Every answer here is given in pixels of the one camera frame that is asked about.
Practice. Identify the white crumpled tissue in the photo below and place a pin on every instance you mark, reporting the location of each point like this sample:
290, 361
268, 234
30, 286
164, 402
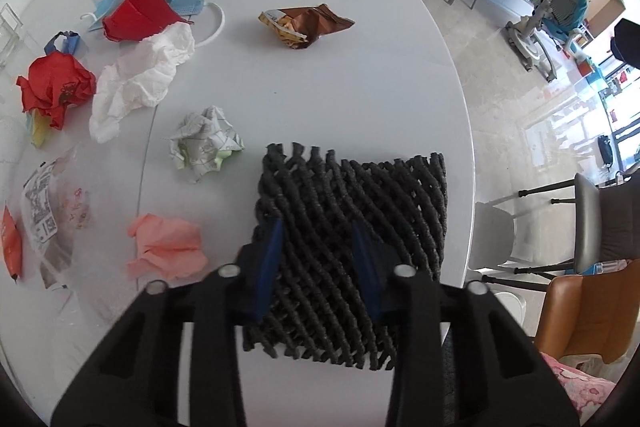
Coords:
140, 78

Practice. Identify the clear plastic label wrapper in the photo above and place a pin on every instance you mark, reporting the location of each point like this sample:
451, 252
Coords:
55, 206

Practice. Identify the red folded paper carton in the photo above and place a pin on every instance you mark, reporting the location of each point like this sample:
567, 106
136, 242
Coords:
134, 20

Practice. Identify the clear glass container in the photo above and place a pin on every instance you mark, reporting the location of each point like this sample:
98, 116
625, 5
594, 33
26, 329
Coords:
10, 33

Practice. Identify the dark blue crumpled wrapper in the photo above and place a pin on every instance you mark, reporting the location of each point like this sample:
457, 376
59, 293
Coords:
65, 42

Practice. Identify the orange red small packet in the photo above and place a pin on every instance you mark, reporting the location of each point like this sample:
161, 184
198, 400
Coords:
11, 243

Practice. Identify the grey dining chair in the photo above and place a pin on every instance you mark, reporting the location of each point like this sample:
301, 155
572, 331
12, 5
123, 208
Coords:
606, 230

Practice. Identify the red crumpled wrapper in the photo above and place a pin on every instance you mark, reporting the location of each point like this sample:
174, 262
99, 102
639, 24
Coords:
53, 84

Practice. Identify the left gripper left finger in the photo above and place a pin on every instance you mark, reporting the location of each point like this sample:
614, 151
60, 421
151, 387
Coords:
132, 377

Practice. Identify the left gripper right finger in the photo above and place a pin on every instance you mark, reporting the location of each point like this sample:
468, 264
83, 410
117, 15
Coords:
501, 378

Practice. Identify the yellow blue crumpled paper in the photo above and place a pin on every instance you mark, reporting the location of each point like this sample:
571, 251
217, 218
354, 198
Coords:
39, 127

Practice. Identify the black foam mesh sleeve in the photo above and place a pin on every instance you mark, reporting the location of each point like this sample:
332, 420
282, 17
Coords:
317, 311

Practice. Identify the crumpled printed paper ball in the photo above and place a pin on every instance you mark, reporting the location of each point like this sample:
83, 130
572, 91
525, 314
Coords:
202, 142

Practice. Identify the pink crumpled paper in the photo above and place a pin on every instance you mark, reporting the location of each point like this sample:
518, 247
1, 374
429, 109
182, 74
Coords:
169, 247

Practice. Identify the blue baby high chair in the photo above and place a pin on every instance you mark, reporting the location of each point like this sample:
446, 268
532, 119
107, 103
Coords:
561, 20

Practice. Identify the brown snack bag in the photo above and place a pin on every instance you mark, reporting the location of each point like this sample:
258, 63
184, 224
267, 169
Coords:
299, 28

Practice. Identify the brown leather chair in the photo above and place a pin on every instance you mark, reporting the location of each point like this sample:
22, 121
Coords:
590, 314

